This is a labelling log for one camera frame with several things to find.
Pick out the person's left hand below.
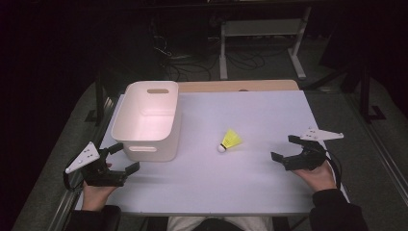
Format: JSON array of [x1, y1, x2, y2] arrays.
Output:
[[81, 182, 118, 212]]

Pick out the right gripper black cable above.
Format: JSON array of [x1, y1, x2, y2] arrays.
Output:
[[325, 150, 343, 191]]

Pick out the black metal stand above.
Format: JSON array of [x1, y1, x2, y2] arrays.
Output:
[[85, 73, 108, 126], [359, 64, 387, 123]]

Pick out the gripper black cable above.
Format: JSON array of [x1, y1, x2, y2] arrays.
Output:
[[325, 150, 343, 191], [63, 165, 85, 193]]

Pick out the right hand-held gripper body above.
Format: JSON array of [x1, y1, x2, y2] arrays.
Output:
[[283, 127, 344, 171]]

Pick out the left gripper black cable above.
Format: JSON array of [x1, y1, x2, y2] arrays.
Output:
[[63, 165, 85, 193]]

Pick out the person's legs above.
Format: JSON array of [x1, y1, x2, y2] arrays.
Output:
[[166, 216, 273, 231]]

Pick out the metal frame rail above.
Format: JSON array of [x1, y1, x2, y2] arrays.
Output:
[[345, 92, 408, 206], [47, 95, 117, 231]]

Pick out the person's right hand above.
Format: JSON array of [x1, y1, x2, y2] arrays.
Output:
[[292, 162, 337, 193]]

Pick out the white plastic storage bin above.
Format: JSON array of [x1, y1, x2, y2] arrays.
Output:
[[111, 80, 182, 163]]

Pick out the white metal desk frame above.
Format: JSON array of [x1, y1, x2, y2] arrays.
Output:
[[219, 6, 313, 81]]

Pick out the yellow shuttlecock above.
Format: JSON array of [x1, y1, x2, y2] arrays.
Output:
[[217, 128, 243, 154]]

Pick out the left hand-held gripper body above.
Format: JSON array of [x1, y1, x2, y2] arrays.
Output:
[[64, 141, 127, 188]]

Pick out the tangle of black floor cables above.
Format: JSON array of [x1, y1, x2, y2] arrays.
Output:
[[150, 18, 290, 82]]

